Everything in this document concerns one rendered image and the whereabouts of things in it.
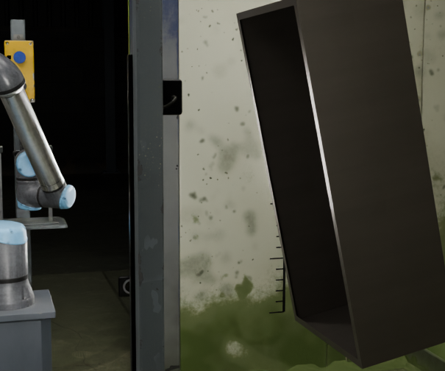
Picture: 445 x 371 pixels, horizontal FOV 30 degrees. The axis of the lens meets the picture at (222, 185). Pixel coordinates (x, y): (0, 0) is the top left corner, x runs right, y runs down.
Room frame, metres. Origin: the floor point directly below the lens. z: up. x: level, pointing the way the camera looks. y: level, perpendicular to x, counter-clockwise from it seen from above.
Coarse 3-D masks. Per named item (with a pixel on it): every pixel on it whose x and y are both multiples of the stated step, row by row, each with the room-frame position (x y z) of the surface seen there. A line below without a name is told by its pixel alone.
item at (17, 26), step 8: (16, 24) 3.58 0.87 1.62; (24, 24) 3.59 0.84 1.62; (16, 32) 3.58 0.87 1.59; (24, 32) 3.59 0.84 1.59; (16, 136) 3.58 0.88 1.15; (16, 144) 3.58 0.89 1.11; (16, 184) 3.58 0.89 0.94; (16, 192) 3.58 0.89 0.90; (16, 200) 3.58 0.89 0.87; (16, 208) 3.58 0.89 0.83; (16, 216) 3.58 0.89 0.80; (24, 216) 3.59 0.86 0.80
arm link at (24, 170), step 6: (18, 156) 3.11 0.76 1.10; (24, 156) 3.09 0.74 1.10; (18, 162) 3.09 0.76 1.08; (24, 162) 3.09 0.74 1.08; (18, 168) 3.08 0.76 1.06; (24, 168) 3.09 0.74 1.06; (30, 168) 3.09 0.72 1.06; (18, 174) 3.11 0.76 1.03; (24, 174) 3.09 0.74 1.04; (30, 174) 3.09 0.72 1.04
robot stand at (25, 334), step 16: (48, 304) 2.72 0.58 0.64; (0, 320) 2.58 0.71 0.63; (16, 320) 2.60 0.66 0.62; (32, 320) 2.62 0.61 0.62; (48, 320) 2.66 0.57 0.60; (0, 336) 2.59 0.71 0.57; (16, 336) 2.61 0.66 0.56; (32, 336) 2.62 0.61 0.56; (48, 336) 2.66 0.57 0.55; (0, 352) 2.59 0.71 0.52; (16, 352) 2.61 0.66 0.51; (32, 352) 2.62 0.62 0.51; (48, 352) 2.66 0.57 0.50; (0, 368) 2.59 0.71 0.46; (16, 368) 2.61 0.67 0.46; (32, 368) 2.62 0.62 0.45; (48, 368) 2.65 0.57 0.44
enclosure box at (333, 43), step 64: (320, 0) 2.56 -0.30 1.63; (384, 0) 2.62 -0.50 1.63; (256, 64) 3.14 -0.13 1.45; (320, 64) 2.56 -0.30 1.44; (384, 64) 2.62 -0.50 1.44; (320, 128) 2.56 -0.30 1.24; (384, 128) 2.62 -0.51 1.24; (320, 192) 3.20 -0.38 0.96; (384, 192) 2.62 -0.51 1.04; (320, 256) 3.20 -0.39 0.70; (384, 256) 2.62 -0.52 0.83; (320, 320) 3.11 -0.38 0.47; (384, 320) 2.62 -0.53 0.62
